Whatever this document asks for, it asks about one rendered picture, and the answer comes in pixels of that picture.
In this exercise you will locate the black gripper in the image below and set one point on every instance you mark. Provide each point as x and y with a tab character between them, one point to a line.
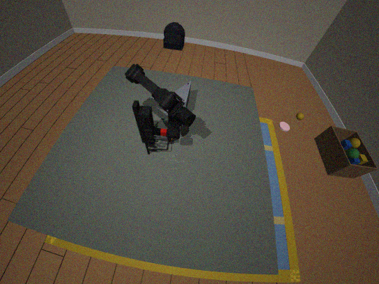
173	131

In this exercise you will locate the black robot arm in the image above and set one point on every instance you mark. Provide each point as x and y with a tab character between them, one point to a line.
167	100

